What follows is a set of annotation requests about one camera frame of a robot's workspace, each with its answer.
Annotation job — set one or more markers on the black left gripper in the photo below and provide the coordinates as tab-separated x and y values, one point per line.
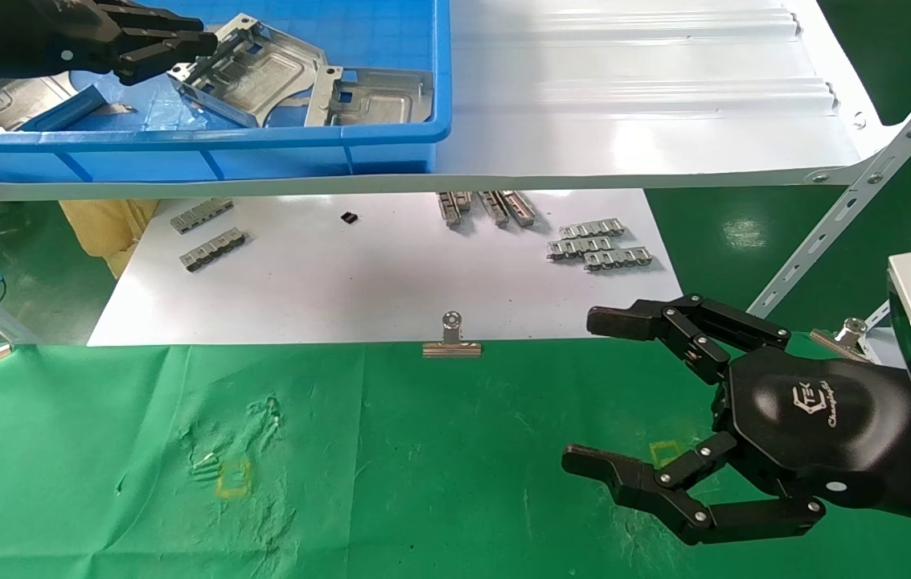
73	36

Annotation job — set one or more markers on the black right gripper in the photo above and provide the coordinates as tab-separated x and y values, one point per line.
817	426

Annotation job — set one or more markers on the grey metal link strip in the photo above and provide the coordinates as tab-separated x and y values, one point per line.
620	258
202	215
214	249
494	207
519	207
576	247
592	228
451	207

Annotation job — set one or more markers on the beige tape strip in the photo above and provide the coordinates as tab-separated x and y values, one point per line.
119	108

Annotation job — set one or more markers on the blue plastic bin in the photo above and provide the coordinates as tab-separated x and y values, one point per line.
182	153

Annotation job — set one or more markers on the yellow plastic bag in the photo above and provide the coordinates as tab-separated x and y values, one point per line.
105	229

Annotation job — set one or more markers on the green cloth mat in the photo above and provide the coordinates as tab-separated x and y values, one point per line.
423	466

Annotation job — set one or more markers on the small black clip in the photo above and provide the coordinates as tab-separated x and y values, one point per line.
349	217

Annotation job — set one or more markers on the white paper sheet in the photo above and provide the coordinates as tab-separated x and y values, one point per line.
383	281

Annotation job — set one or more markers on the white corrugated shelf panel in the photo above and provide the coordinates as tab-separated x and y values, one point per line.
624	121

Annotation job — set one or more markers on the sheet metal bracket with flange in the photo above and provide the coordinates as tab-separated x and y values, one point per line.
21	96

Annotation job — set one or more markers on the flat sheet metal bracket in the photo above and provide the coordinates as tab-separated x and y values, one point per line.
383	100

